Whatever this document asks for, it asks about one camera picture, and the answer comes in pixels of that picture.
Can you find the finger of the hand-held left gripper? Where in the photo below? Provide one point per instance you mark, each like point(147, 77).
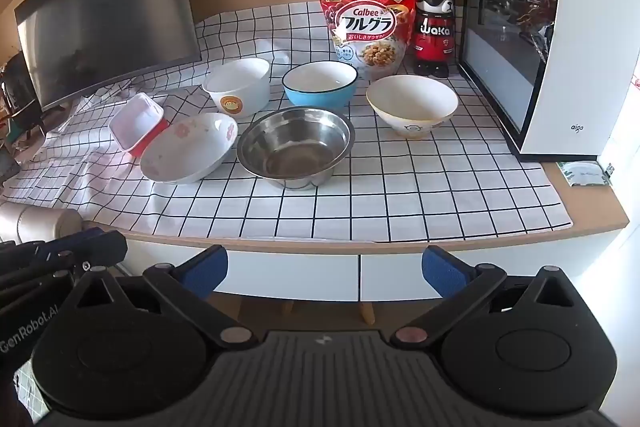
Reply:
point(102, 247)

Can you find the black curved monitor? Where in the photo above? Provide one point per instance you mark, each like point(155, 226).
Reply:
point(100, 17)

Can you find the white checked tablecloth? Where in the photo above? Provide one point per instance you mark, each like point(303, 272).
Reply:
point(400, 187)

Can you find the red cereal bag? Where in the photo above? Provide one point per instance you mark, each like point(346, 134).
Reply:
point(370, 7)

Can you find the red panda bottle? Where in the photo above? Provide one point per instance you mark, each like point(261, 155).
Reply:
point(432, 37)

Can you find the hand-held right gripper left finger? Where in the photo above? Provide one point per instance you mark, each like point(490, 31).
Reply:
point(205, 272)

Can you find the white floral bowl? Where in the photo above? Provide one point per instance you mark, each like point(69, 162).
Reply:
point(185, 147)

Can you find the white computer case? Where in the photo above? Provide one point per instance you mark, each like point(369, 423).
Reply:
point(575, 57)

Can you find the wooden desk leg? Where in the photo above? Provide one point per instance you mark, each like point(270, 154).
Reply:
point(367, 313)

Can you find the silver cylinder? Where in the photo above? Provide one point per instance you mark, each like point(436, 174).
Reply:
point(40, 222)

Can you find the dark cluttered desk items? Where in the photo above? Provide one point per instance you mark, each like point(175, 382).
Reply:
point(17, 97)

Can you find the stainless steel bowl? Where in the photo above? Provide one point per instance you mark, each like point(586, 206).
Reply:
point(295, 147)

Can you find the white bowl with orange logo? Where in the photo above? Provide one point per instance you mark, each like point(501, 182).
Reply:
point(240, 79)

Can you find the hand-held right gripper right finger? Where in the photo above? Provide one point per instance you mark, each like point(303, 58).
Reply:
point(442, 274)

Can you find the red and white rectangular dish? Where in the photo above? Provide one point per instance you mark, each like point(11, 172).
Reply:
point(135, 122)

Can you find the green and white packet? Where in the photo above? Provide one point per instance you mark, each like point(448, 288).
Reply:
point(582, 174)

